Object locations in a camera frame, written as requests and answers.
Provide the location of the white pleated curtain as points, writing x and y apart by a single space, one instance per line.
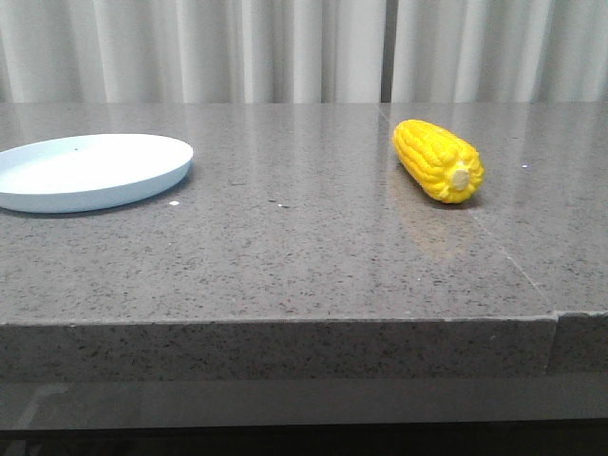
303 51

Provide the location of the yellow plastic corn cob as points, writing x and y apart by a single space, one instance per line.
447 168

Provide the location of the light blue round plate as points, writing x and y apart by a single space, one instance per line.
91 172

